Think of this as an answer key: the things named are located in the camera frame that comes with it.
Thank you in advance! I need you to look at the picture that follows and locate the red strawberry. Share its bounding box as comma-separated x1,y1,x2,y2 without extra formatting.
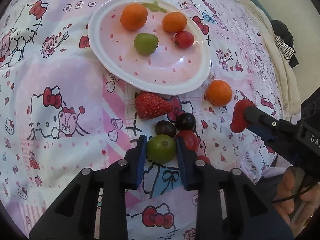
135,92,174,120
230,99,256,133

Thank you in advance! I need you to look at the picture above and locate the orange mandarin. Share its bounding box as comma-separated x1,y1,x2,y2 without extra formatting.
206,80,233,107
120,3,148,31
162,11,187,33

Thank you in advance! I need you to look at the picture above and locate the green grape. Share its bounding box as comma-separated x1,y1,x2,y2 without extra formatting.
147,134,176,164
134,33,158,56

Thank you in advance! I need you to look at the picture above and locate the red cherry tomato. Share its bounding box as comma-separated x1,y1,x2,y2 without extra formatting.
176,131,199,152
198,155,211,164
174,31,194,49

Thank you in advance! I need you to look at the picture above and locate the person's right hand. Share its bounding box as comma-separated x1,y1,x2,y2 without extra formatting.
272,166,320,233

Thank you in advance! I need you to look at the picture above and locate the dark purple grape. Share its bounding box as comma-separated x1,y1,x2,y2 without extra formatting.
175,113,196,131
155,120,177,138

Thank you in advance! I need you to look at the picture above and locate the black striped clothes pile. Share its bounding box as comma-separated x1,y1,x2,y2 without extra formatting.
271,20,299,68

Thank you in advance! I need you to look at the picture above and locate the white pink strawberry plate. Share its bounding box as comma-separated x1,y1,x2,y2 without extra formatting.
88,0,211,95

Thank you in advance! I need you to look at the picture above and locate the pink Hello Kitty bedsheet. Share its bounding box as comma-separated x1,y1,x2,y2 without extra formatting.
1,0,286,239

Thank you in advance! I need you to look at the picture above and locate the black cable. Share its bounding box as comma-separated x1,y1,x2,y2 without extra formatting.
271,184,316,204

